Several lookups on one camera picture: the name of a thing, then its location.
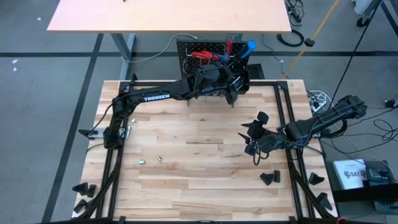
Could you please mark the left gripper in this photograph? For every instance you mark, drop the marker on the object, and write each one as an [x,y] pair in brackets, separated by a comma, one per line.
[229,79]

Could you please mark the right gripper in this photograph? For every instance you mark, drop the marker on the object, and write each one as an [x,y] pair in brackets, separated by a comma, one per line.
[267,140]

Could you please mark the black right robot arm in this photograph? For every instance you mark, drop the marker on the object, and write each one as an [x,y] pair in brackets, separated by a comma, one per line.
[323,123]

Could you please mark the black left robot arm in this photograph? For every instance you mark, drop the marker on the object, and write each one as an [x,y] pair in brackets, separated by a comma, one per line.
[149,93]

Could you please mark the black plastic peg board bin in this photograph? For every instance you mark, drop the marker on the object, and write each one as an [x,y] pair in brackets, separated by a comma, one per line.
[245,84]

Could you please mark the black peg board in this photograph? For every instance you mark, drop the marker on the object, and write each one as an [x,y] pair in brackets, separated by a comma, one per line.
[182,46]

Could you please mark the black mesh mat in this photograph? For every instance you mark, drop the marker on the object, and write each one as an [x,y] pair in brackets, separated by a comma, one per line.
[258,72]

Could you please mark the loose black triangular block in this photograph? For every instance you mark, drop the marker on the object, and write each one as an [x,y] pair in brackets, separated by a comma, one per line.
[277,176]
[267,180]

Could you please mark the grey desk leg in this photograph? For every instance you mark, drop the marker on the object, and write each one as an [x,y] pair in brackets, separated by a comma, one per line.
[124,49]
[237,36]

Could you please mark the black round floor cap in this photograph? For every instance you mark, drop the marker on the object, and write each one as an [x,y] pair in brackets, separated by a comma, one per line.
[310,42]

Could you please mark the black power strip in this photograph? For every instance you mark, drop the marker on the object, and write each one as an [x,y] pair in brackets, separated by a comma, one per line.
[295,14]

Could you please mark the light wood desk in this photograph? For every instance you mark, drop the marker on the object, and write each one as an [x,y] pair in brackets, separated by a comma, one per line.
[171,15]

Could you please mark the chrome socket with black adapter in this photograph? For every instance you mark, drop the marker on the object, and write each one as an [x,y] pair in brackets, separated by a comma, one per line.
[141,161]

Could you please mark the white printed booklet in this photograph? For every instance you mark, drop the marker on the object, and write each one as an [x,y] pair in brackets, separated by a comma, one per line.
[348,174]

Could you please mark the black cart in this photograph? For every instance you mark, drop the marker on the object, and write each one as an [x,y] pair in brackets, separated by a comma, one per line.
[357,196]

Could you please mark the red knob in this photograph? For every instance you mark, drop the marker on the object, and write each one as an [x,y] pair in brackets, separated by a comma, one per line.
[342,221]

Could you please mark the black electronic box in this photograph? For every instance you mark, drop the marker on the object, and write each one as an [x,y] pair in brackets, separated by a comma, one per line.
[377,177]

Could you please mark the small black device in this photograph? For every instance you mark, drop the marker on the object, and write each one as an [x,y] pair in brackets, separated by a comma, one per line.
[392,102]

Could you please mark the white object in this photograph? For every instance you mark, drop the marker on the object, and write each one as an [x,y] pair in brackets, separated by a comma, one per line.
[362,6]

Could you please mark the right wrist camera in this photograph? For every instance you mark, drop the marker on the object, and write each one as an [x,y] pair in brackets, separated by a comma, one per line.
[263,117]

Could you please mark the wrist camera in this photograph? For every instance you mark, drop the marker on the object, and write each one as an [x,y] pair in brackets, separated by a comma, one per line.
[263,117]
[211,71]

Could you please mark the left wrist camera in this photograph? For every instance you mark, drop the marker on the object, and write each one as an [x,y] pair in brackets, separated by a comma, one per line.
[211,71]

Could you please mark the black aluminium table frame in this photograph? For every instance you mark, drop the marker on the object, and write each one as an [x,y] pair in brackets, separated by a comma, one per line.
[264,83]

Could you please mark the black triangular bracket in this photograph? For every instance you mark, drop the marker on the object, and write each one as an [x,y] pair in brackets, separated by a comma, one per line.
[91,190]
[316,179]
[80,206]
[81,188]
[324,200]

